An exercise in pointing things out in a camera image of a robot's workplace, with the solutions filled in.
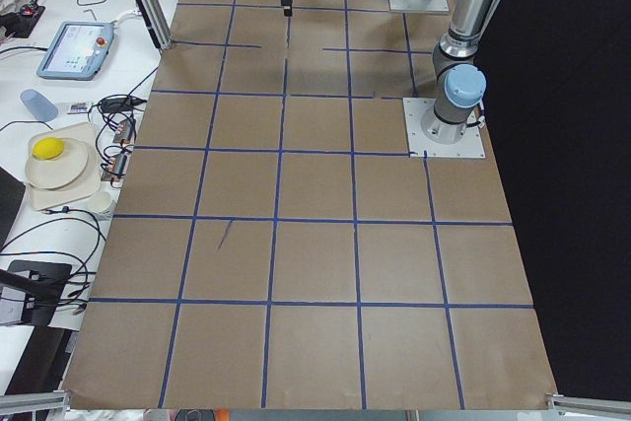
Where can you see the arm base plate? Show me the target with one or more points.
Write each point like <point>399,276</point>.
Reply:
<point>429,137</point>
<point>443,9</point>

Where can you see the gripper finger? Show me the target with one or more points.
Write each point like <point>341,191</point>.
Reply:
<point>287,11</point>

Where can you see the yellow ball on plate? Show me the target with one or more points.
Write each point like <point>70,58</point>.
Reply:
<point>48,148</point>

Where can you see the blue teach pendant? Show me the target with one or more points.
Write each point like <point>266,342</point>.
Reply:
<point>77,52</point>

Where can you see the black camera stand base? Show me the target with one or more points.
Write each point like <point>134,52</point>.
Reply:
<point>31,291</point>

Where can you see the white paper cup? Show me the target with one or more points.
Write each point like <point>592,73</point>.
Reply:
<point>101,205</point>

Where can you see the blue plastic cup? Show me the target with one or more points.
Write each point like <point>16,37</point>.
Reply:
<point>39,106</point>

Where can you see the beige tray with plate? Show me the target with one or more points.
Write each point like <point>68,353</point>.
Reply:
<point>74,175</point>

